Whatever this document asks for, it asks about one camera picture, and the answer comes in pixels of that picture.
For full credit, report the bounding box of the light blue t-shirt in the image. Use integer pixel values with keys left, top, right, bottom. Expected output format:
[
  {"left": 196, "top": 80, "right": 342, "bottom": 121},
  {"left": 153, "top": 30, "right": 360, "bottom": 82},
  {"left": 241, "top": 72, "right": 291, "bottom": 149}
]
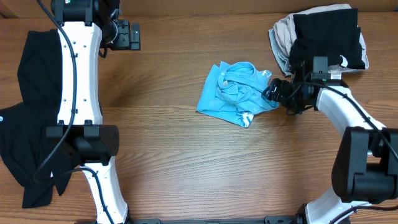
[{"left": 197, "top": 61, "right": 279, "bottom": 128}]

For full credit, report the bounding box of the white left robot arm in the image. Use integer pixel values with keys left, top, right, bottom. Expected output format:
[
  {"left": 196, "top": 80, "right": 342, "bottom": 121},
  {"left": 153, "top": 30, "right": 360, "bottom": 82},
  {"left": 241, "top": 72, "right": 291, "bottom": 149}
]
[{"left": 45, "top": 0, "right": 141, "bottom": 223}]

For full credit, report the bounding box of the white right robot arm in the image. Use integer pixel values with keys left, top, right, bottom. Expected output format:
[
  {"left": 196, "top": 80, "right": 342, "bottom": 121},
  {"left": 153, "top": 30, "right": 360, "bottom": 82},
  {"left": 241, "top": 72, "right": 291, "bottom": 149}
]
[{"left": 262, "top": 78, "right": 397, "bottom": 223}]

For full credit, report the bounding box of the grey folded garment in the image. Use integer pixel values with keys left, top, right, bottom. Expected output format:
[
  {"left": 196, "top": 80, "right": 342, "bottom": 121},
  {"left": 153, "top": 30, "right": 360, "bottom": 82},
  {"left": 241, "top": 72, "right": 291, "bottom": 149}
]
[{"left": 268, "top": 29, "right": 292, "bottom": 76}]

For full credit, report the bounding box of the beige folded garment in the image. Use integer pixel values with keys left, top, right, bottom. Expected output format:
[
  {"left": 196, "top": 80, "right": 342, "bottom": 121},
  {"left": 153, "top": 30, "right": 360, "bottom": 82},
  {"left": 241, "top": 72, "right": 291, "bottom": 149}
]
[{"left": 273, "top": 4, "right": 369, "bottom": 79}]

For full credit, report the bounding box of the black folded garment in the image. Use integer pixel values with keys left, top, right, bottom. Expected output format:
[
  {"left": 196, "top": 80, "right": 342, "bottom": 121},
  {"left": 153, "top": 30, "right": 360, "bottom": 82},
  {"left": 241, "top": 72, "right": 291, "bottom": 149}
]
[{"left": 289, "top": 8, "right": 365, "bottom": 69}]

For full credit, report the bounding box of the black garment on left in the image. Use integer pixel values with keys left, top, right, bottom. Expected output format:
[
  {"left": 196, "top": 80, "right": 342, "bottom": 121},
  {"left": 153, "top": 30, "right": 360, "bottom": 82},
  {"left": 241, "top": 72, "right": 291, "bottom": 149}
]
[{"left": 1, "top": 29, "right": 76, "bottom": 208}]

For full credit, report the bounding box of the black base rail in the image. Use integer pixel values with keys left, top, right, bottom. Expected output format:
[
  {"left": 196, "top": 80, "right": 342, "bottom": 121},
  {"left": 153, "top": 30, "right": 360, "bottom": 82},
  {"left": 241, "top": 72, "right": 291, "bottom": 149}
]
[{"left": 126, "top": 214, "right": 307, "bottom": 224}]

